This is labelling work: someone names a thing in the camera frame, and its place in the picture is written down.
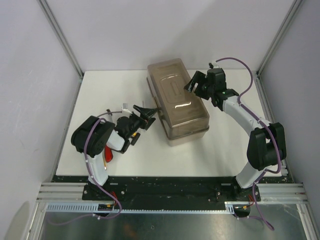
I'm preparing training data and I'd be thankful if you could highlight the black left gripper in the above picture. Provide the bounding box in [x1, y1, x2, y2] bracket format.
[125, 105, 159, 139]

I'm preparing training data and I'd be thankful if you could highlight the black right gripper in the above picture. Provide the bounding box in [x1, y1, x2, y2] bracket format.
[183, 71, 214, 101]

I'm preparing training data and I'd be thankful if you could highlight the translucent brown plastic toolbox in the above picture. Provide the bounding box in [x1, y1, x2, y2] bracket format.
[147, 58, 210, 147]

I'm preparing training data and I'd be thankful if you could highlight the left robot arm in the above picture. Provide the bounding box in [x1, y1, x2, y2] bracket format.
[71, 113, 150, 200]

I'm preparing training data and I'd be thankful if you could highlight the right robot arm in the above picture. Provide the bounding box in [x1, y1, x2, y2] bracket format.
[144, 65, 287, 201]

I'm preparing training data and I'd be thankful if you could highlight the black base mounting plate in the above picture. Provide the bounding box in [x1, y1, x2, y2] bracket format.
[52, 175, 293, 209]

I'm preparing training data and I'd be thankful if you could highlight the yellow black handled tool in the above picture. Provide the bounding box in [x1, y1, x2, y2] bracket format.
[130, 132, 141, 146]

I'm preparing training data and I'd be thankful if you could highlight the red handled tool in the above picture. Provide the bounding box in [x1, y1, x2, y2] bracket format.
[104, 146, 114, 163]

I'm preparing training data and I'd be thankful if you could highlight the aluminium front rail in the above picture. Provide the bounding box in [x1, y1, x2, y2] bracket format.
[36, 182, 308, 204]

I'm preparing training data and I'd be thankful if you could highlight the white slotted cable duct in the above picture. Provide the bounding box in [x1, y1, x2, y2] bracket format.
[45, 202, 249, 214]

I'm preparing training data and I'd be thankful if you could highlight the left aluminium frame post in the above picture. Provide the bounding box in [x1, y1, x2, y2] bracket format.
[37, 0, 84, 79]

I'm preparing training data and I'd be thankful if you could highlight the aluminium frame post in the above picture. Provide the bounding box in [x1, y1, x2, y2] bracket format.
[37, 0, 84, 79]
[256, 0, 305, 76]

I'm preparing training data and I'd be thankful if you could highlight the right aluminium frame post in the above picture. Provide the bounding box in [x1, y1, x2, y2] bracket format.
[256, 0, 305, 76]

